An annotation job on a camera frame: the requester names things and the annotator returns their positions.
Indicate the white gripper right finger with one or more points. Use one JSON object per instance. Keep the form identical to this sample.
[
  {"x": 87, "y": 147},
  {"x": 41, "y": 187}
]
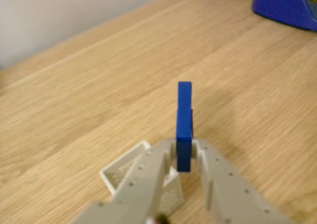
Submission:
[{"x": 230, "y": 191}]

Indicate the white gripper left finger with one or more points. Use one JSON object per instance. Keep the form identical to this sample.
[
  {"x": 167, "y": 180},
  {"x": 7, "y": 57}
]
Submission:
[{"x": 141, "y": 184}]

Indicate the blue peg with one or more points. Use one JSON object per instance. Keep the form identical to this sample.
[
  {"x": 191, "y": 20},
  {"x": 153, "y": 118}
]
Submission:
[{"x": 184, "y": 120}]

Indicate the small white lattice crate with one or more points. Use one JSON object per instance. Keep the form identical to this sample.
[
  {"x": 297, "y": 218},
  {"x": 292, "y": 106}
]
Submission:
[{"x": 171, "y": 194}]

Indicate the large blue plastic object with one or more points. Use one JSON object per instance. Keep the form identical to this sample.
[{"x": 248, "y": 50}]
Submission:
[{"x": 284, "y": 6}]

